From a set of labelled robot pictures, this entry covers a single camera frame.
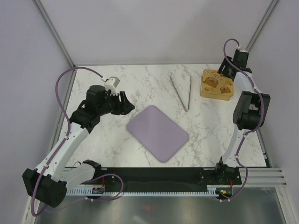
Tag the lavender tray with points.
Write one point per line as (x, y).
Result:
(159, 134)

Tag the white cable duct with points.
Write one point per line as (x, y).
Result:
(84, 190)

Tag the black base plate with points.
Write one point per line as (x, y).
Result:
(166, 179)

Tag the metal tongs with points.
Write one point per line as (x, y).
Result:
(186, 107)

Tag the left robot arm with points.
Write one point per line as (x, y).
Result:
(48, 182)

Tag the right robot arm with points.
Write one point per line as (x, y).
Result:
(248, 116)

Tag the right aluminium frame post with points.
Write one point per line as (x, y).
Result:
(252, 20)

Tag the yellow bear box lid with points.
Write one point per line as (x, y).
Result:
(216, 86)

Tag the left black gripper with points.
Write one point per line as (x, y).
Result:
(128, 107)

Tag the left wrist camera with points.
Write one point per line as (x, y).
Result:
(111, 85)

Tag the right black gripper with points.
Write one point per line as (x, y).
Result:
(223, 64)

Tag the aluminium frame post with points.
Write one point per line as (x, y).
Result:
(252, 20)
(53, 31)

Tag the left aluminium frame post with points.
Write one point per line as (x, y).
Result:
(53, 31)

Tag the aluminium rail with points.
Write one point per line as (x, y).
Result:
(265, 177)

